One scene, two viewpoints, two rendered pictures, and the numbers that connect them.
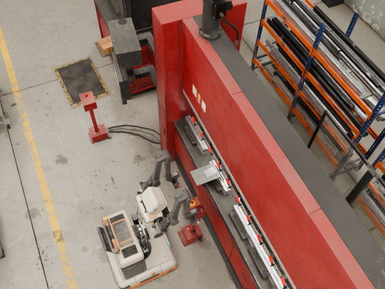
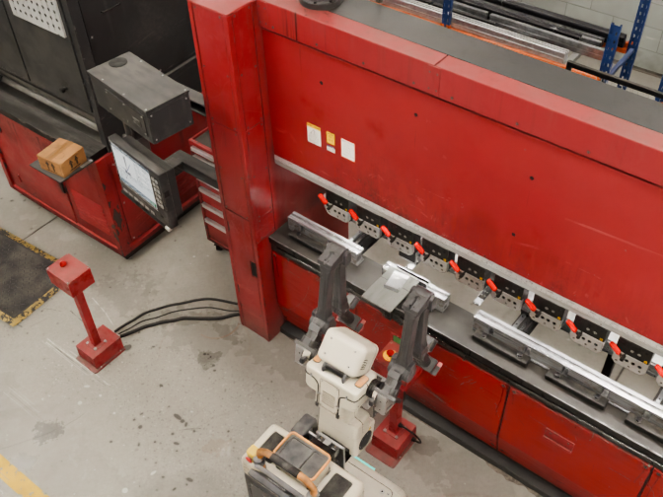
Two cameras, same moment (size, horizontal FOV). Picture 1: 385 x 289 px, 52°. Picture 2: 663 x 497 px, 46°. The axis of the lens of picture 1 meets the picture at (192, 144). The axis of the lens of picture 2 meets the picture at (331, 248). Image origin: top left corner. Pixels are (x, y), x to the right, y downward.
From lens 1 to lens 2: 1.36 m
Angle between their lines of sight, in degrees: 18
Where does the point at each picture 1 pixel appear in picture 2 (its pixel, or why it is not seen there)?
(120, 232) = (299, 461)
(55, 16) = not seen: outside the picture
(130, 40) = (157, 83)
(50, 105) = not seen: outside the picture
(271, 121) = (530, 75)
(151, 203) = (352, 353)
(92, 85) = (34, 270)
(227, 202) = (454, 320)
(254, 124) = (509, 89)
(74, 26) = not seen: outside the picture
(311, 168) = (648, 109)
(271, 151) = (569, 111)
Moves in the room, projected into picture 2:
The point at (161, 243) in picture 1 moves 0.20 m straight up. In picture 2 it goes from (360, 473) to (360, 453)
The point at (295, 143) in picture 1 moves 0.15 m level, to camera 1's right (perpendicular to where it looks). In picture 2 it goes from (594, 88) to (626, 78)
